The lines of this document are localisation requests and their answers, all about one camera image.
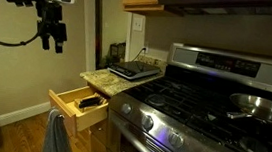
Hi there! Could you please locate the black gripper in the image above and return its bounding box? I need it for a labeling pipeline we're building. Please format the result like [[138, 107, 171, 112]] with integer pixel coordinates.
[[36, 0, 67, 54]]

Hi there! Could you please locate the light wooden top drawer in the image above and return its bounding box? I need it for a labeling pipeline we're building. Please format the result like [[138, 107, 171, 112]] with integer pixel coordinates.
[[48, 86, 108, 137]]

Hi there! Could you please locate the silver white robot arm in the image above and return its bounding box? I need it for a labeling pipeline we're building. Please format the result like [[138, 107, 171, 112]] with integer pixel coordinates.
[[36, 0, 75, 54]]

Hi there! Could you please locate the black knife set in drawer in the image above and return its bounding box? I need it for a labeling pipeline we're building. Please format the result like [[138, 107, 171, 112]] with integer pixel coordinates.
[[79, 96, 105, 109]]

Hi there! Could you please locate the wooden lower cabinet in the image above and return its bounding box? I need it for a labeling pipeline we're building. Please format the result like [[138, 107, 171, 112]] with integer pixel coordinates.
[[69, 120, 108, 152]]

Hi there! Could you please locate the granite countertop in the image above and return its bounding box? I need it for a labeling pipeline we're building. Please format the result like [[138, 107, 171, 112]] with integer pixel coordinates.
[[80, 56, 167, 97]]

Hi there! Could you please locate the white baseboard trim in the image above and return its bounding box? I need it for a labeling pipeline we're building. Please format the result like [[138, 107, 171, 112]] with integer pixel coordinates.
[[0, 102, 51, 126]]

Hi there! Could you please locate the black portable induction cooktop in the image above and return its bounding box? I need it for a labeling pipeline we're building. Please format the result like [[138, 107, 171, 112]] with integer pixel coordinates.
[[108, 61, 160, 81]]

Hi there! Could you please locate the silver stove knob far left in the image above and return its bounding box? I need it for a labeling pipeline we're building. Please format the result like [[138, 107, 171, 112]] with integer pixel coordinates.
[[122, 103, 132, 114]]

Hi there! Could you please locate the silver stove knob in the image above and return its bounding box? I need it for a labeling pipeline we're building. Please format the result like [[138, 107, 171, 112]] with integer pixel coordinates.
[[122, 103, 132, 114], [141, 115, 154, 130], [168, 132, 184, 148]]

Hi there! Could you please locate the grey striped dish towel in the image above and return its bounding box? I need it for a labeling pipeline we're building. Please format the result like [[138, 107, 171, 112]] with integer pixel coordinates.
[[42, 108, 72, 152]]

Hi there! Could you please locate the stainless range hood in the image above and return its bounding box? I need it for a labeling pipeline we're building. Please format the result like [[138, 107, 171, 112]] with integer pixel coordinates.
[[158, 0, 272, 16]]

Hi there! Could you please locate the stainless steel gas range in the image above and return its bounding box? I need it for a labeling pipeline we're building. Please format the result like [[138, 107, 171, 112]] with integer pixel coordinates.
[[106, 43, 272, 152]]

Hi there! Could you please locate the stainless steel frying pan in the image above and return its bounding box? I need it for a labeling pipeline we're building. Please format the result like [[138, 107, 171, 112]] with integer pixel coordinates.
[[227, 93, 272, 123]]

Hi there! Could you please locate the dark wire rack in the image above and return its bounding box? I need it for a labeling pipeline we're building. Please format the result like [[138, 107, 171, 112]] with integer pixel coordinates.
[[109, 43, 126, 62]]

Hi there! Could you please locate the white door frame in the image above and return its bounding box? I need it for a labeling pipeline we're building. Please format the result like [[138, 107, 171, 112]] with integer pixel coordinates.
[[83, 0, 96, 72]]

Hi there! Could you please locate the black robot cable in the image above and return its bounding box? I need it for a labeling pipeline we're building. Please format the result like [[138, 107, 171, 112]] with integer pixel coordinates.
[[0, 17, 42, 51]]

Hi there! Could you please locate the white wall light switch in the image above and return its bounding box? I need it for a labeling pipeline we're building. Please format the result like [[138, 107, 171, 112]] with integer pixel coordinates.
[[133, 17, 143, 31]]

